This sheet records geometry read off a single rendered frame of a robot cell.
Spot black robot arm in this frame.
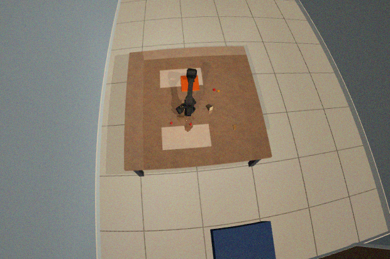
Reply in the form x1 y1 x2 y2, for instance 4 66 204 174
184 68 197 116

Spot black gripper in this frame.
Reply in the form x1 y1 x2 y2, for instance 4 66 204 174
176 98 196 114

